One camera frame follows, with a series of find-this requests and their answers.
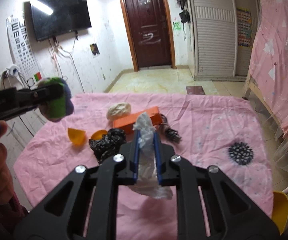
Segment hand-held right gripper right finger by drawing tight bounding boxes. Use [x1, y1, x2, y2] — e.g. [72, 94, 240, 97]
[154, 132, 281, 240]

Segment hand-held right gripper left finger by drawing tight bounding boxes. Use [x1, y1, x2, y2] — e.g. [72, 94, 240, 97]
[13, 129, 141, 240]

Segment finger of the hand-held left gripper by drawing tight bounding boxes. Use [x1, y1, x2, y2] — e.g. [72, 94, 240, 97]
[0, 105, 41, 122]
[16, 84, 65, 107]

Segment green purple plush cloth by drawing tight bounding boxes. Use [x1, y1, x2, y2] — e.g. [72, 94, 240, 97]
[38, 76, 74, 123]

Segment white plastic bag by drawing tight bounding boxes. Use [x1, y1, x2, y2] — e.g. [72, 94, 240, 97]
[133, 112, 173, 200]

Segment black plastic bag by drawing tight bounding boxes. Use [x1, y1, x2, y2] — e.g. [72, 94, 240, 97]
[88, 128, 127, 165]

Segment orange cardboard box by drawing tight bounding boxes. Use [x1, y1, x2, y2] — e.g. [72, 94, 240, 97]
[113, 106, 162, 135]

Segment white plug-in charger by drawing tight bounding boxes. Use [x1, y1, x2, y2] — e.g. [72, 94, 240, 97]
[6, 64, 21, 78]

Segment orange peel piece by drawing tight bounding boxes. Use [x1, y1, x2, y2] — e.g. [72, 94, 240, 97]
[91, 129, 108, 140]

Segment beige cloth ball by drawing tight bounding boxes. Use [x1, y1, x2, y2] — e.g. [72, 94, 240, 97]
[106, 102, 132, 121]

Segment orange plastic pieces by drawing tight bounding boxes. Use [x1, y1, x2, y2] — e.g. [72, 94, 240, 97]
[67, 127, 87, 147]

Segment white eye chart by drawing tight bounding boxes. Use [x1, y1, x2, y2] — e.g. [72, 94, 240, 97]
[6, 15, 42, 83]

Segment black spotted round patch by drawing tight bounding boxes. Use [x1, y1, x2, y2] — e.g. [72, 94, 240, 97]
[228, 142, 254, 166]

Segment dark brown door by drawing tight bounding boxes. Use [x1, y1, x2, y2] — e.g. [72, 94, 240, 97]
[116, 0, 177, 72]

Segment yellow plastic chair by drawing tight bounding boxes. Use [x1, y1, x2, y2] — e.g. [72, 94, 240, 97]
[271, 191, 288, 235]

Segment white slatted wardrobe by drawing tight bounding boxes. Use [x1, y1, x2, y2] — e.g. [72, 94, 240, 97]
[185, 0, 262, 82]

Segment colourful grid poster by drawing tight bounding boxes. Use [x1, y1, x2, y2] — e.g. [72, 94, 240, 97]
[236, 7, 252, 48]

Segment pink printed curtain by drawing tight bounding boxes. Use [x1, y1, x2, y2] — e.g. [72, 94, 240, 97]
[249, 0, 288, 178]

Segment white television cable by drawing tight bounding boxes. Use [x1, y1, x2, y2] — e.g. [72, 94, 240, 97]
[50, 39, 84, 93]

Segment black wall television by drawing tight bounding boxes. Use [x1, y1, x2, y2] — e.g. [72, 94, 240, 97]
[30, 0, 92, 42]

